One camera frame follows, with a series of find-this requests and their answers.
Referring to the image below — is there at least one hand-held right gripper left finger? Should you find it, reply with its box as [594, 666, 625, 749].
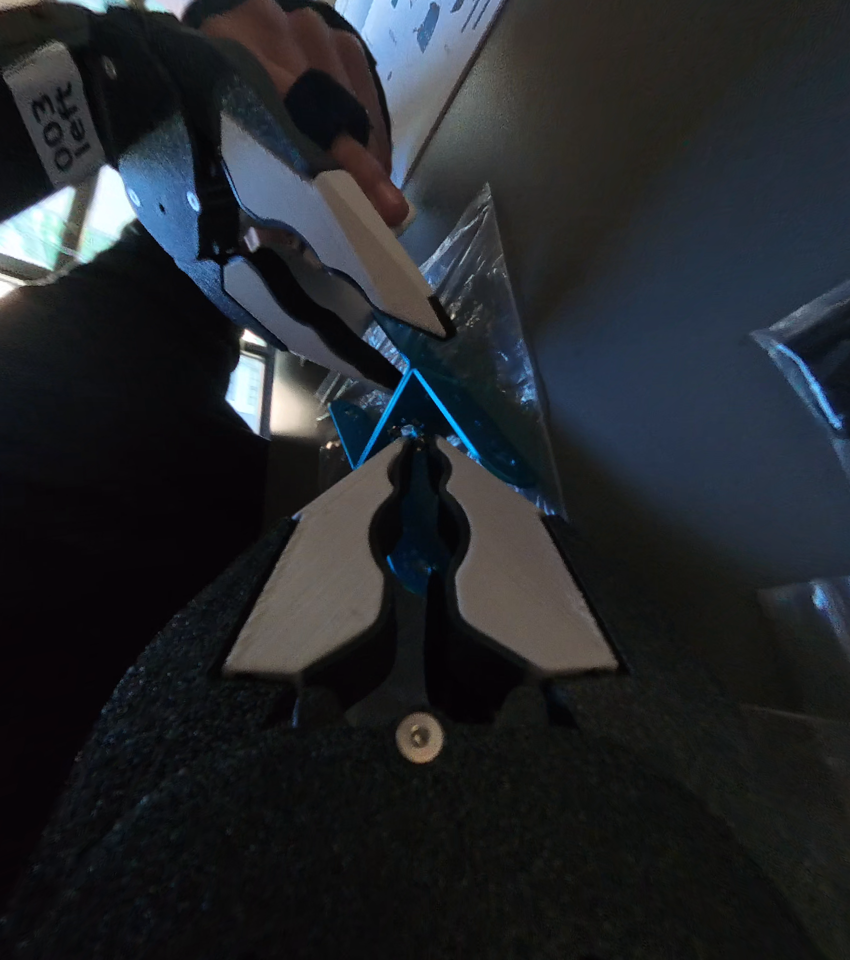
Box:
[222, 437, 417, 680]

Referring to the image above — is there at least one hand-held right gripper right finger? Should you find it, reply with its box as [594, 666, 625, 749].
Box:
[431, 435, 621, 678]

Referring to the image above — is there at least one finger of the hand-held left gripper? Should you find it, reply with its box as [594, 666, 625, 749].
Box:
[217, 112, 458, 340]
[221, 256, 405, 391]

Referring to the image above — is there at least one blue H-shaped metal bracket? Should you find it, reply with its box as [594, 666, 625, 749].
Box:
[327, 313, 540, 599]

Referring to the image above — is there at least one person's left hand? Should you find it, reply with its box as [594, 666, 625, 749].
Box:
[198, 0, 413, 228]

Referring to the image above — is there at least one clear plastic bag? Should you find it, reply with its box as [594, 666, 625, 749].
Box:
[312, 183, 572, 526]

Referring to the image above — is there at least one large window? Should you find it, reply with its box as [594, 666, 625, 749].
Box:
[0, 161, 276, 440]

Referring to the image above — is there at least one white instruction booklet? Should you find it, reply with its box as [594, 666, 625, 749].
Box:
[335, 0, 509, 181]

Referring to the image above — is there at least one group of small zip bags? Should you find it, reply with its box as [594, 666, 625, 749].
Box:
[751, 253, 850, 751]

